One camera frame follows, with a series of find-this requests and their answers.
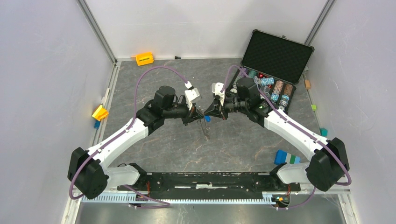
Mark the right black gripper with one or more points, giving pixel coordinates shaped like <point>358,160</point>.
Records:
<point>216,109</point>

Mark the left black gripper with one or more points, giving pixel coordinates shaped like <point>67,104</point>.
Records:
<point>193,115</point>

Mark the silver key blue tag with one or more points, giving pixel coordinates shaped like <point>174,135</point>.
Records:
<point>207,118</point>

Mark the large metal disc keyring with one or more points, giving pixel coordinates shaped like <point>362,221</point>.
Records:
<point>205,128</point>

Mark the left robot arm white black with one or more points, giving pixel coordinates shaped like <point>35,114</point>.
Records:
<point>89,170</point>

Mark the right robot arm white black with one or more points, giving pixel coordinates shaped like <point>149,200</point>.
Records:
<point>327,159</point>

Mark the orange plastic block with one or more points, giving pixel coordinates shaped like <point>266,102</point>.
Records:
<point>144,58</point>

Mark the black poker chip case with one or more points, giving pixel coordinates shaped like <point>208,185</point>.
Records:
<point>278,57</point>

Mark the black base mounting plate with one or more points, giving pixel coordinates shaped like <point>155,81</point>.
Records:
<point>209,185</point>

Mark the blue white green block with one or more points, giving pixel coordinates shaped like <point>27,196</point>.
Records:
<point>284,157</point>

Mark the yellow orange block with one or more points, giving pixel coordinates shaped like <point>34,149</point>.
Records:
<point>100,113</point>

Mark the orange small cube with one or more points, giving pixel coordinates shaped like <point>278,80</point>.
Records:
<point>307,84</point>

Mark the small blue block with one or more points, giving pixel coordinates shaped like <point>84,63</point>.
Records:
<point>97,124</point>

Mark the teal cube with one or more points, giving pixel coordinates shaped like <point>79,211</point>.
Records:
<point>323,132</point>

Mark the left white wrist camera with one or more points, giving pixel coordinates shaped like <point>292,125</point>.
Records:
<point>191,94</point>

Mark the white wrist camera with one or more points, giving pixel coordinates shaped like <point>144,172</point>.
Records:
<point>191,94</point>
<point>217,90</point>

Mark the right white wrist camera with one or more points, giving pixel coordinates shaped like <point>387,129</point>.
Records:
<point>217,90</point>

